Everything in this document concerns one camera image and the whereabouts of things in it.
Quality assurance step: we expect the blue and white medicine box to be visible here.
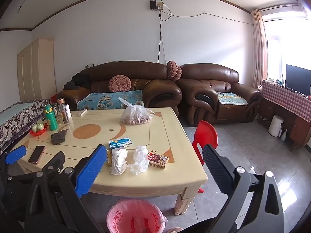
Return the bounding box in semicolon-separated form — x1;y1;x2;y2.
108;137;133;150

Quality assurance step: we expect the thin wall wire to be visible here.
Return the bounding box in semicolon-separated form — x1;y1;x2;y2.
160;11;253;25

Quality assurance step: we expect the cream wardrobe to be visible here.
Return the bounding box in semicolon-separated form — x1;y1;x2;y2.
17;37;58;102

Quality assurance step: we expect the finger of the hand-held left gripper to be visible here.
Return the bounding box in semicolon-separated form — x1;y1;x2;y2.
42;151;66;175
0;145;27;175

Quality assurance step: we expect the clear plastic bag of nuts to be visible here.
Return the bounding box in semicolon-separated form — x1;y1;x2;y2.
119;97;155;126

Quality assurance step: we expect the bed with patterned sheet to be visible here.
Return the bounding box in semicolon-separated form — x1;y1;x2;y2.
0;98;51;155

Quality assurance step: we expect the blue seat mat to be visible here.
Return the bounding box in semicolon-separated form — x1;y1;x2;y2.
217;92;248;106

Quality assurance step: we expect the white plastic bag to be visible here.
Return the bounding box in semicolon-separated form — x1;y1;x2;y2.
129;145;149;175

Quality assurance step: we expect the window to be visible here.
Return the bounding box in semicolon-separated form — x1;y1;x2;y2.
263;11;311;84

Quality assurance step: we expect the blue floral blanket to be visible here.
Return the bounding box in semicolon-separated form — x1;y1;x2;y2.
77;90;143;111

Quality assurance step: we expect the dark grey cloth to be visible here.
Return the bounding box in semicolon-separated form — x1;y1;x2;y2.
50;129;69;146

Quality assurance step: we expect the brown leather armchair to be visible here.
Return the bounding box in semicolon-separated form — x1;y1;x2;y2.
176;63;262;127

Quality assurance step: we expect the smartphone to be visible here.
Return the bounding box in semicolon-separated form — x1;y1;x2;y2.
28;145;46;164

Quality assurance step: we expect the large pink round cushion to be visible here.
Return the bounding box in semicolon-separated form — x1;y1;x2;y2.
108;75;132;93

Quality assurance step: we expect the dark clothing pile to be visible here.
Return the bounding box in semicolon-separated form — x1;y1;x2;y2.
63;72;92;91

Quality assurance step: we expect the brown leather sofa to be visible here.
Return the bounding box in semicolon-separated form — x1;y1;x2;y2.
57;61;183;117

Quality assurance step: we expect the clear glass jar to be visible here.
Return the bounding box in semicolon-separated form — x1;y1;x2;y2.
52;103;61;122

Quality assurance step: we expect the person's dark pants leg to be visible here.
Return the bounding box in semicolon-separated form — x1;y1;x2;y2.
184;217;237;233

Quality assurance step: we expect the red checkered tablecloth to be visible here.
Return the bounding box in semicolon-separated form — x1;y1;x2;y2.
261;80;311;123

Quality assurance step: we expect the cream wooden table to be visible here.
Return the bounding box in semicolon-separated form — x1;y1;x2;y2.
10;107;208;216

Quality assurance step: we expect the bin with pink liner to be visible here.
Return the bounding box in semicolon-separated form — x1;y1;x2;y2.
107;198;169;233

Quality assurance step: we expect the red tray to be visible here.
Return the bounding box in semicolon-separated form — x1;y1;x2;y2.
30;126;48;136

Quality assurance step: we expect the red plastic stool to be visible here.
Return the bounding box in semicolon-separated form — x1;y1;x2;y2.
191;120;218;194

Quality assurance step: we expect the beige curtain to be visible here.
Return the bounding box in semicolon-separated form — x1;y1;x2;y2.
251;9;268;89

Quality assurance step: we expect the small pink round cushion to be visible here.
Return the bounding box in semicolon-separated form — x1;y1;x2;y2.
173;65;182;82
166;61;178;80

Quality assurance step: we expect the black wall cable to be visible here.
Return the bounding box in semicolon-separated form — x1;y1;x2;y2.
156;9;164;64

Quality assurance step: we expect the red card box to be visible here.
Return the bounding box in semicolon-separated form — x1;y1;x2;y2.
147;150;170;170

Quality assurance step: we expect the white round appliance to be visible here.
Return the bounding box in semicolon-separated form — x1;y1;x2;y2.
268;115;284;137

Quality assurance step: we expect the brown wooden desk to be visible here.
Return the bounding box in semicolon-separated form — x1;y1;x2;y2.
258;97;311;152

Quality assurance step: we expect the glass bottle with copper cap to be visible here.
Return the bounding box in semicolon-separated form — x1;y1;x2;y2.
57;98;70;124

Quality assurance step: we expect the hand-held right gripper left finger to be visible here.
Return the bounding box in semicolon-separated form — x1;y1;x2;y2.
24;144;107;233

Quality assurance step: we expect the black monitor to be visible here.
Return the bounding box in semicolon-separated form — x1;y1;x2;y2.
285;64;311;96

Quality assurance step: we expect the green water bottle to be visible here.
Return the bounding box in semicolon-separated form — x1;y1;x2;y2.
44;104;58;131

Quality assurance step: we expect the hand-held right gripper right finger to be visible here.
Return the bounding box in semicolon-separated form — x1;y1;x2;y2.
202;144;285;233

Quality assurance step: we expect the white tissue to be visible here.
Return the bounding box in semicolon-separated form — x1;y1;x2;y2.
110;148;129;175

